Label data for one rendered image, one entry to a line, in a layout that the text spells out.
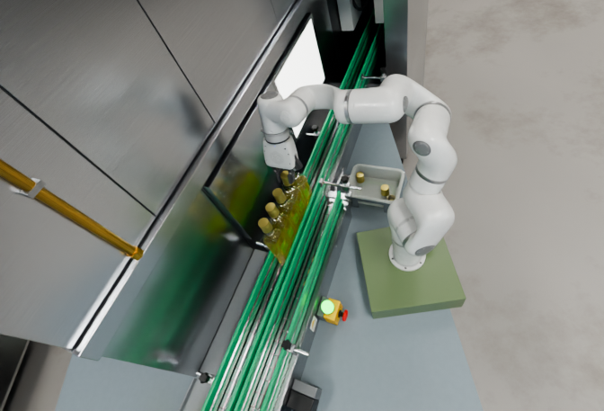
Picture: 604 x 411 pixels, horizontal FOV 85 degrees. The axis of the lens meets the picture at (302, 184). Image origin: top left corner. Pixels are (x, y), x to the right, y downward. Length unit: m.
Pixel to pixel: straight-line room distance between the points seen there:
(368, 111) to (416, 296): 0.67
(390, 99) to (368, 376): 0.89
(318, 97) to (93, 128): 0.55
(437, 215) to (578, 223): 1.68
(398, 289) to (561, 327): 1.15
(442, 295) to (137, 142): 1.01
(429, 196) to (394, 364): 0.61
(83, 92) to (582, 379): 2.20
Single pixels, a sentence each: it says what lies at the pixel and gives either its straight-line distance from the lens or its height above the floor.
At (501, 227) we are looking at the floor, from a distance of 2.35.
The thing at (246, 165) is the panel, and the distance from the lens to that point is 1.14.
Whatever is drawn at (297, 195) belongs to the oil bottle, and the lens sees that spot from 1.18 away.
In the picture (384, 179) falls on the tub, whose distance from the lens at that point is 1.53.
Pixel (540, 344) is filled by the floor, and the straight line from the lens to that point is 2.16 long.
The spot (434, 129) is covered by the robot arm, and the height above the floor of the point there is 1.44.
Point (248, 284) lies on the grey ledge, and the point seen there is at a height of 0.88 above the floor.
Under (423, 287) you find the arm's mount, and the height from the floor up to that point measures 0.84.
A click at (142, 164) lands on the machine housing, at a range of 0.86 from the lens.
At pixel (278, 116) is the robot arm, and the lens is 0.91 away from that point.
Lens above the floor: 2.02
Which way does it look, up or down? 52 degrees down
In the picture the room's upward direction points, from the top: 23 degrees counter-clockwise
